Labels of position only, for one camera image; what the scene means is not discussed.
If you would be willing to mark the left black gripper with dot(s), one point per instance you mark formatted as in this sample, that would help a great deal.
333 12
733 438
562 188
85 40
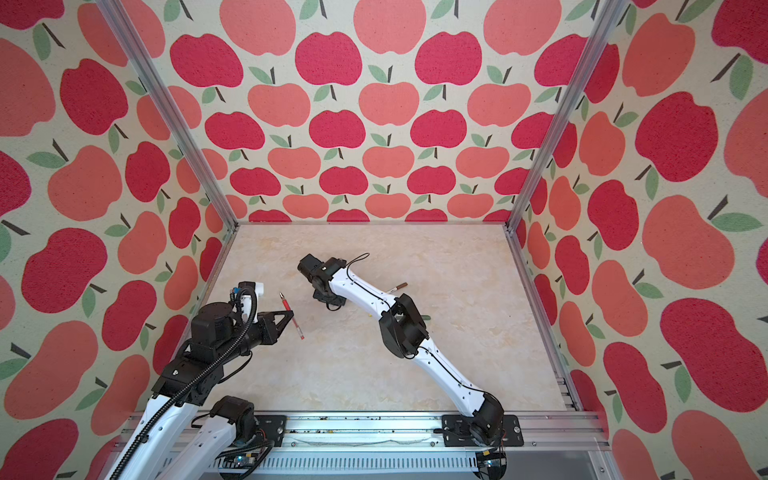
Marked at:
272 331

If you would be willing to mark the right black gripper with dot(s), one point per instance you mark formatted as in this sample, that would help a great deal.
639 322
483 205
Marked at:
329 301

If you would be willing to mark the white patterned pen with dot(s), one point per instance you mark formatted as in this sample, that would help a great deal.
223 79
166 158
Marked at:
398 287

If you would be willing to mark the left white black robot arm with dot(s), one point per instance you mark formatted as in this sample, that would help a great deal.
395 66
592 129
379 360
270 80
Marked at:
220 332

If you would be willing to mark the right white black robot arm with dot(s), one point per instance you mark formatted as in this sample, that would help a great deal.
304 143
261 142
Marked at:
404 333

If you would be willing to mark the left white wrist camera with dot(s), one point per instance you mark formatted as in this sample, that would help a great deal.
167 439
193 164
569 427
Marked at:
249 294

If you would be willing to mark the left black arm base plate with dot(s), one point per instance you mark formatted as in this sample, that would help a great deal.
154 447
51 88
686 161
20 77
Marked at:
270 431

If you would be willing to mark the white slotted cable duct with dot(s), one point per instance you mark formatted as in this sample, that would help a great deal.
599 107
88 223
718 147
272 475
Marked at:
366 462

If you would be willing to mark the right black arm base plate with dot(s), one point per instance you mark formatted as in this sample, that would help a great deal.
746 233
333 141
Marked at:
455 431

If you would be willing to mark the aluminium front frame rail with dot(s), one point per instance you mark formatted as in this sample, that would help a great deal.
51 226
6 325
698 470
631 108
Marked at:
414 431

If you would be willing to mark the left aluminium frame post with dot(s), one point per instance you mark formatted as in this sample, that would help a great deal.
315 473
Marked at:
130 40

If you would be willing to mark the aluminium frame post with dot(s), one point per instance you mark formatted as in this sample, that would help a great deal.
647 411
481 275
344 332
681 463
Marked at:
130 40
575 91

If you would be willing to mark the right aluminium frame post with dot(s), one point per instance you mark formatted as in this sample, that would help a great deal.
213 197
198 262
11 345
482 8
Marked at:
575 91

